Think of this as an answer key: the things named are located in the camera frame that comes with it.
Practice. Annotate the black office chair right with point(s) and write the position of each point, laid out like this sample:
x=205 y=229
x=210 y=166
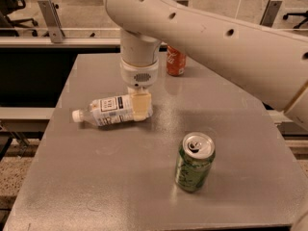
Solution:
x=299 y=18

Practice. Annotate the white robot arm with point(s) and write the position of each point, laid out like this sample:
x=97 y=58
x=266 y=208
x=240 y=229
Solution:
x=271 y=65

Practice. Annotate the red cola can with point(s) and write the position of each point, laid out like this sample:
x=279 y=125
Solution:
x=176 y=62

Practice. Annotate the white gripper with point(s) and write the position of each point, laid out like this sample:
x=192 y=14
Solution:
x=140 y=74

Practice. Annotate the metal barrier rail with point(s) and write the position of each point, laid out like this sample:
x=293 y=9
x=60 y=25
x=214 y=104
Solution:
x=18 y=42

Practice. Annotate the left metal bracket post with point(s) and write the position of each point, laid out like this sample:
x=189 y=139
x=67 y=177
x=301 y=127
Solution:
x=52 y=20

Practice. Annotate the right metal bracket post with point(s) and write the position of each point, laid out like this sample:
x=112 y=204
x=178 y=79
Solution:
x=270 y=13

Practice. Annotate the metal bracket post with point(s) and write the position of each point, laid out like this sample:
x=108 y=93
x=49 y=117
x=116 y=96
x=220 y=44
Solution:
x=52 y=20
x=270 y=13

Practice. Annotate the green soda can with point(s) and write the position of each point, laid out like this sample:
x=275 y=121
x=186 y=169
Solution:
x=196 y=154

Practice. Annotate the clear blue plastic bottle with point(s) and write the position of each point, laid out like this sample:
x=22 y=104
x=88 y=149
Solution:
x=106 y=111

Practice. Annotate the black office chair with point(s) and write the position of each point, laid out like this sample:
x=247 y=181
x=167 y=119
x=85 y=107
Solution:
x=299 y=18
x=7 y=26

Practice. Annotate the black office chair left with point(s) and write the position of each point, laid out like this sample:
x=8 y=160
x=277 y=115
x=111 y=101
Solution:
x=7 y=26

